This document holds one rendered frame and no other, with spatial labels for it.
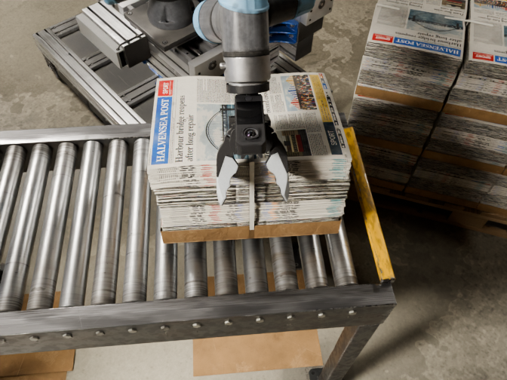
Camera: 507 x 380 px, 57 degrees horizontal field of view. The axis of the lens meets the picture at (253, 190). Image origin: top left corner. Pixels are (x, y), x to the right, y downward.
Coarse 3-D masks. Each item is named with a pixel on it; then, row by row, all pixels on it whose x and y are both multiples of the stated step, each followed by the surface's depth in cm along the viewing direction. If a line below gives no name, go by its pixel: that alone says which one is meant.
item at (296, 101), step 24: (312, 72) 104; (264, 96) 99; (288, 96) 98; (312, 96) 98; (288, 120) 93; (312, 120) 92; (336, 120) 93; (288, 144) 88; (312, 144) 88; (336, 144) 88; (288, 168) 86; (312, 168) 87; (336, 168) 87; (312, 192) 92; (336, 192) 92; (288, 216) 97; (312, 216) 97; (336, 216) 98
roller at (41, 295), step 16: (64, 144) 121; (64, 160) 118; (64, 176) 115; (64, 192) 113; (48, 208) 110; (64, 208) 111; (48, 224) 107; (64, 224) 109; (48, 240) 105; (48, 256) 102; (48, 272) 101; (32, 288) 98; (48, 288) 99; (32, 304) 96; (48, 304) 97
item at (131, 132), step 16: (48, 128) 124; (64, 128) 124; (80, 128) 124; (96, 128) 124; (112, 128) 124; (128, 128) 124; (144, 128) 124; (0, 144) 120; (16, 144) 121; (32, 144) 121; (48, 144) 122; (80, 144) 123; (128, 144) 124; (80, 160) 128; (128, 160) 130
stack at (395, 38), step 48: (384, 0) 154; (432, 0) 154; (480, 0) 155; (384, 48) 143; (432, 48) 140; (480, 48) 141; (432, 96) 152; (480, 96) 147; (432, 144) 169; (480, 144) 162; (384, 192) 198; (480, 192) 181
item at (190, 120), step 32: (160, 96) 98; (192, 96) 98; (224, 96) 99; (160, 128) 91; (192, 128) 91; (224, 128) 91; (160, 160) 85; (192, 160) 84; (160, 192) 88; (192, 192) 89; (192, 224) 96; (224, 224) 97
